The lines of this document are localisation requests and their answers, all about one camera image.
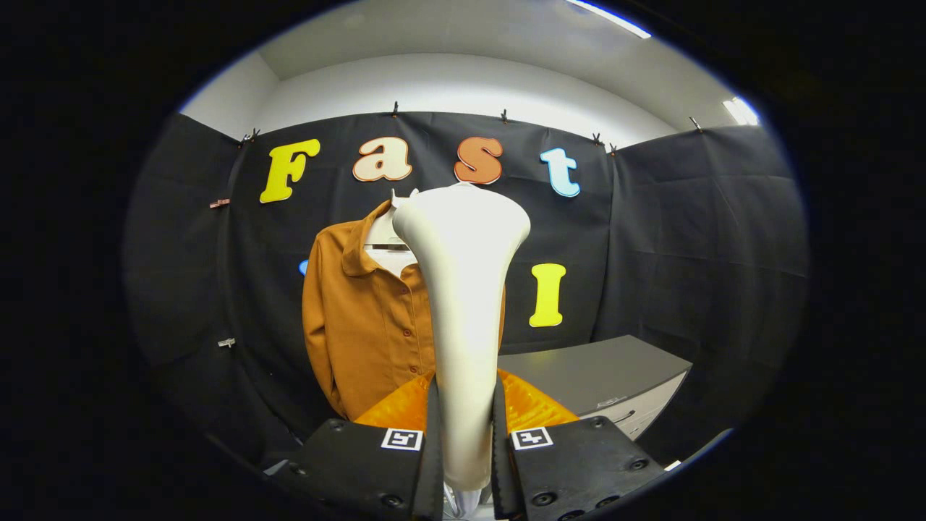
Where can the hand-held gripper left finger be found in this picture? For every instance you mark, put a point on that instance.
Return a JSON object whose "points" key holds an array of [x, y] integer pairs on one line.
{"points": [[362, 467]]}

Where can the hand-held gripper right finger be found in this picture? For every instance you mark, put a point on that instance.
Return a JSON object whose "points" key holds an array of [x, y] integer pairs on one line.
{"points": [[579, 467]]}

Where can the brown button-up shirt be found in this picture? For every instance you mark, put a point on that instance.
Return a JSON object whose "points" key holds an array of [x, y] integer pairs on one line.
{"points": [[362, 333]]}

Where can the grey cabinet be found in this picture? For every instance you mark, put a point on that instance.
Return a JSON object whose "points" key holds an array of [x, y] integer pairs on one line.
{"points": [[600, 369]]}

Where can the white mannequin torso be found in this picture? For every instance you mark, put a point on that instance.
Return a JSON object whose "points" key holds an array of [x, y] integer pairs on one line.
{"points": [[387, 231]]}

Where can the black backdrop cloth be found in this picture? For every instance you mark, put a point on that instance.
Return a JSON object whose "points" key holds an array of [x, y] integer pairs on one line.
{"points": [[687, 239]]}

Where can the short ceiling light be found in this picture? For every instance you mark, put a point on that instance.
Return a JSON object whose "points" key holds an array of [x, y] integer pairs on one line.
{"points": [[741, 111]]}

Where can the long ceiling light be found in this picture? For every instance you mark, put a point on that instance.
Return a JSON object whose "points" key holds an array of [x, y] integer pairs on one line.
{"points": [[611, 18]]}

